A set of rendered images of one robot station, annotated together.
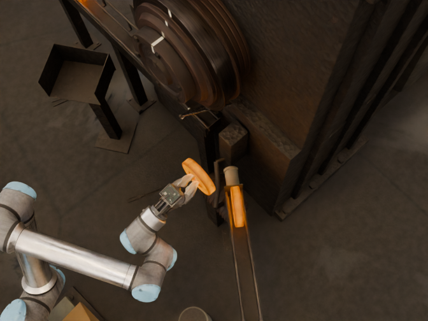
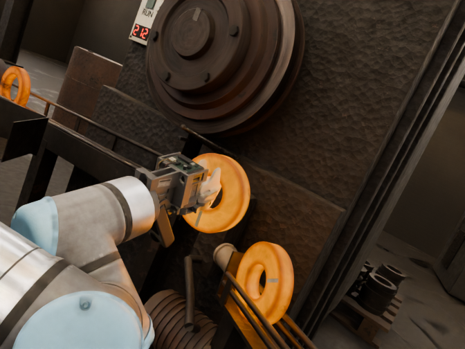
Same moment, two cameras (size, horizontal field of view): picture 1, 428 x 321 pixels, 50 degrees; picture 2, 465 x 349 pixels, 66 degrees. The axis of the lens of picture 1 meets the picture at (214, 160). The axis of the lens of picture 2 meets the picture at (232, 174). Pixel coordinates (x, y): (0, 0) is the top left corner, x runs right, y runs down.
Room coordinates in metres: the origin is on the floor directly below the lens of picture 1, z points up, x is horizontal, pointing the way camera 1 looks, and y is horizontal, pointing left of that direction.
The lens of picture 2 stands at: (-0.08, 0.34, 1.01)
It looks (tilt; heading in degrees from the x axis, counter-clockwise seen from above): 11 degrees down; 335
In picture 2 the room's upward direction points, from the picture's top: 24 degrees clockwise
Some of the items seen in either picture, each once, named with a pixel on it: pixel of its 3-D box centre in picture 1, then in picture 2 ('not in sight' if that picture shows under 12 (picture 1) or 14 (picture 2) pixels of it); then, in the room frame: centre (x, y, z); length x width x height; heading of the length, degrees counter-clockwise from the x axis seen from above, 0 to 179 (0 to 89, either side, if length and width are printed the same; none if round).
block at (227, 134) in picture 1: (234, 143); (222, 230); (0.73, -0.09, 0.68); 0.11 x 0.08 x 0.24; 127
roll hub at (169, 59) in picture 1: (162, 66); (196, 36); (0.85, 0.14, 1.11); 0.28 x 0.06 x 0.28; 37
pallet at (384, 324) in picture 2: not in sight; (326, 255); (1.92, -1.63, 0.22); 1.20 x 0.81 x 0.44; 35
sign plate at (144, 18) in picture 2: not in sight; (163, 23); (1.25, 0.18, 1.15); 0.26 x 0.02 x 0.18; 37
